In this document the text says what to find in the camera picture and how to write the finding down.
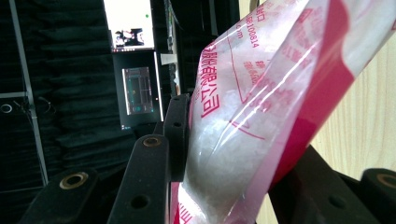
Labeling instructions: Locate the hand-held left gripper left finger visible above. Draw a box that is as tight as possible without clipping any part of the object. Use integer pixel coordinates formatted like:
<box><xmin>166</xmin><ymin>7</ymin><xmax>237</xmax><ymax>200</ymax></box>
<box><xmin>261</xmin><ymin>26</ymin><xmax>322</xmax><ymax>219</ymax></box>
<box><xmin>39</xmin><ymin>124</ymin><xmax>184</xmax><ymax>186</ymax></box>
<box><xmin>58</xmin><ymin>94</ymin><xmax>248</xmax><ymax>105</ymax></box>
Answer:
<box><xmin>106</xmin><ymin>93</ymin><xmax>191</xmax><ymax>224</ymax></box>

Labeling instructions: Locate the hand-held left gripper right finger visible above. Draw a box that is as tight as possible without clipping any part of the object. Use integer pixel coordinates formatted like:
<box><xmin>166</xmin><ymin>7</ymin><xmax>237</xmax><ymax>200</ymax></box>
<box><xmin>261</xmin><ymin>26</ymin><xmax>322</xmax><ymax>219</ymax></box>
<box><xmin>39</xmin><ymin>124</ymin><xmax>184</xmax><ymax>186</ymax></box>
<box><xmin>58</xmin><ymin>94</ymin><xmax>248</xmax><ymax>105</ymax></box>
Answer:
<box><xmin>269</xmin><ymin>144</ymin><xmax>381</xmax><ymax>224</ymax></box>

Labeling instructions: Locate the pink plastic seasoning bag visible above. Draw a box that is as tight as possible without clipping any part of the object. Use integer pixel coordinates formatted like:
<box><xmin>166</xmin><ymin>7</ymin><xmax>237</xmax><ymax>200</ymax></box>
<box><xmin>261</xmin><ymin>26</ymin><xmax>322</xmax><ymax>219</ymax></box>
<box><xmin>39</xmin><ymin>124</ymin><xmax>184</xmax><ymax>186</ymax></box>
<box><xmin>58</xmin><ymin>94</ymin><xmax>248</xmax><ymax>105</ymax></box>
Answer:
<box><xmin>169</xmin><ymin>0</ymin><xmax>396</xmax><ymax>224</ymax></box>

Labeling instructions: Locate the dark monitor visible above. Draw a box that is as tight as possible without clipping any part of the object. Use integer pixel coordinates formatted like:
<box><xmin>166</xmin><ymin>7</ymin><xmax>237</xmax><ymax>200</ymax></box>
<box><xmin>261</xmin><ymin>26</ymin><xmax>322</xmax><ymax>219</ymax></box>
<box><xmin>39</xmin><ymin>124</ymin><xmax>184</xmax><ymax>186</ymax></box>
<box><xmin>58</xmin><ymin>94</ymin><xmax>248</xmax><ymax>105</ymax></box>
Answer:
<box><xmin>112</xmin><ymin>50</ymin><xmax>165</xmax><ymax>131</ymax></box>

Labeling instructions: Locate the white paper sheet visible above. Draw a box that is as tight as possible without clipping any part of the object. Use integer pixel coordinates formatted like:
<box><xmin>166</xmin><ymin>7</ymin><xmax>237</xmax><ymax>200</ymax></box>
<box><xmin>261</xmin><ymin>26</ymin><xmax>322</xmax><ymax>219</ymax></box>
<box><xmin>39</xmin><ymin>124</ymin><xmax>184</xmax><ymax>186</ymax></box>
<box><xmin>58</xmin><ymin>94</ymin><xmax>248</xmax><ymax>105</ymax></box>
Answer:
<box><xmin>161</xmin><ymin>53</ymin><xmax>178</xmax><ymax>65</ymax></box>

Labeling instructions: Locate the grey metal pole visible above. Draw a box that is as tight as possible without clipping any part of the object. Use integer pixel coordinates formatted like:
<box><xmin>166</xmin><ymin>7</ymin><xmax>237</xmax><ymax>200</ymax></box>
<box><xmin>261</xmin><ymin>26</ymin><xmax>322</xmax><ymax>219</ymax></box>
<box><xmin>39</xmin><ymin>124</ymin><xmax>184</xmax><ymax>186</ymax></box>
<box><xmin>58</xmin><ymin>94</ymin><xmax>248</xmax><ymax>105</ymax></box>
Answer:
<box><xmin>8</xmin><ymin>0</ymin><xmax>50</xmax><ymax>187</ymax></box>

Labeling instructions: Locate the bright monitor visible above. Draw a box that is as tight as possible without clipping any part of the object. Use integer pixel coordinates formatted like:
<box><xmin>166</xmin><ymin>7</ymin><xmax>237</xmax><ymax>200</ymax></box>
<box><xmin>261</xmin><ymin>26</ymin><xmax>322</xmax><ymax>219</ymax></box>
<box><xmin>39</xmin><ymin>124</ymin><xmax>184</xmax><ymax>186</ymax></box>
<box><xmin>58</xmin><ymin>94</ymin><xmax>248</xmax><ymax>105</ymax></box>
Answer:
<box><xmin>103</xmin><ymin>0</ymin><xmax>156</xmax><ymax>53</ymax></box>

